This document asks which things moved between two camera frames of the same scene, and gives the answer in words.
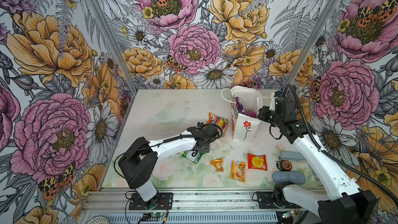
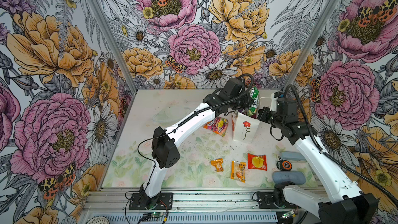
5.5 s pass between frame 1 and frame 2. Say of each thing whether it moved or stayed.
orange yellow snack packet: stayed
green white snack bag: moved
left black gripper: moved
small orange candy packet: stayed
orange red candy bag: stayed
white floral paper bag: stayed
